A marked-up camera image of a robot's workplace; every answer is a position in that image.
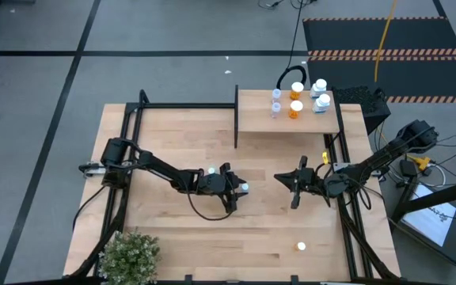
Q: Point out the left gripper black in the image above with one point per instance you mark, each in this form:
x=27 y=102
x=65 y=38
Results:
x=212 y=184

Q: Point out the black perforated box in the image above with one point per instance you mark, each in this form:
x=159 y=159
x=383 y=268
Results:
x=364 y=103

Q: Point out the black mat hazard stripes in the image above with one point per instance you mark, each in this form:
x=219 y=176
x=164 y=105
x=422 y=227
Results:
x=350 y=35

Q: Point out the green potted plant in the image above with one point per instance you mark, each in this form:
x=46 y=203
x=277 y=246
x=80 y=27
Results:
x=129 y=257

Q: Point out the small blue pill vial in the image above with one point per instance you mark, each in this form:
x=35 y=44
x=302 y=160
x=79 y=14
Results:
x=211 y=170

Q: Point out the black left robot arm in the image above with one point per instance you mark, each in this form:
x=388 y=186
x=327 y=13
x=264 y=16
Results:
x=160 y=166

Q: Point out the white bottle blue label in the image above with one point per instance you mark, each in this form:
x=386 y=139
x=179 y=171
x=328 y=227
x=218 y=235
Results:
x=323 y=103
x=320 y=88

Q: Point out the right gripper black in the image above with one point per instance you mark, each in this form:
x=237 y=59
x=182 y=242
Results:
x=311 y=181

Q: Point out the white printed sheet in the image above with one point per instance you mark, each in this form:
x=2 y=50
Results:
x=430 y=221

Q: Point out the small clear bottle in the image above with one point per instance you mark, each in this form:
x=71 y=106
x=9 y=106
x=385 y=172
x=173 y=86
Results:
x=245 y=186

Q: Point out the wooden shelf black legs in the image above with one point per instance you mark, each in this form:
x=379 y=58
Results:
x=259 y=115

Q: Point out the small orange pill vial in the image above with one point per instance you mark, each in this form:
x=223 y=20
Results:
x=300 y=246

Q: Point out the clear pill vial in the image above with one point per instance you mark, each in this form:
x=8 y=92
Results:
x=276 y=109
x=276 y=94

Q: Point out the black metal stand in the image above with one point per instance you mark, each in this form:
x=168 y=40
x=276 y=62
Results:
x=441 y=194

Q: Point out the large orange bottle white cap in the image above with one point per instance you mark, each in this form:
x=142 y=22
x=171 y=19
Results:
x=295 y=109
x=297 y=89

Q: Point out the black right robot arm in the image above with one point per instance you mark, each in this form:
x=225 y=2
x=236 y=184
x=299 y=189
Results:
x=386 y=156

